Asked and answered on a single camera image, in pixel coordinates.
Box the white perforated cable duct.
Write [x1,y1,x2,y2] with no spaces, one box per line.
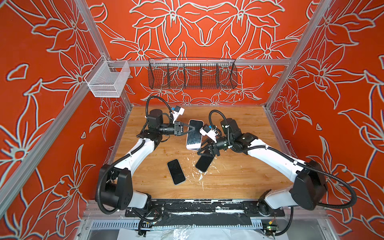
[88,219,263,231]

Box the middle black phone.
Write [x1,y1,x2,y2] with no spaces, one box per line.
[195,156,214,173]

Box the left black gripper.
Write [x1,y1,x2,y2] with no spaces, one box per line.
[157,123,194,138]

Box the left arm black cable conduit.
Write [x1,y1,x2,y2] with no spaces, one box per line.
[95,95,176,215]

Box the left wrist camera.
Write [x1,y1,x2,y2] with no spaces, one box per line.
[172,106,185,122]

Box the black phone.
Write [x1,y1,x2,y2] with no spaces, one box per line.
[195,156,214,173]
[167,159,186,185]

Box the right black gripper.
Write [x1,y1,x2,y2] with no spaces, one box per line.
[196,135,234,158]

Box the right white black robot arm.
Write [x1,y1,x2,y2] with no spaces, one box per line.
[197,118,328,216]

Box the clear plastic bin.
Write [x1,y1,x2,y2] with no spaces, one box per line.
[85,56,131,98]

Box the small green circuit board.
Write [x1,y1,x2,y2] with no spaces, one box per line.
[263,223,279,236]

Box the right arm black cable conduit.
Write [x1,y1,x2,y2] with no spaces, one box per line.
[208,109,358,210]

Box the left black phone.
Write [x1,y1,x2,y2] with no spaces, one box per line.
[167,159,186,185]

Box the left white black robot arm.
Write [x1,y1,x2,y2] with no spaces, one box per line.
[95,106,195,215]

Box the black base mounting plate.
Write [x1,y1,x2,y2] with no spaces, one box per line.
[124,199,286,227]

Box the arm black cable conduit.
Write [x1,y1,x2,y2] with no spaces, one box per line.
[95,95,176,215]
[208,109,358,210]

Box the black wire basket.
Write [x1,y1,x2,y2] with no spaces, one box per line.
[148,57,238,90]

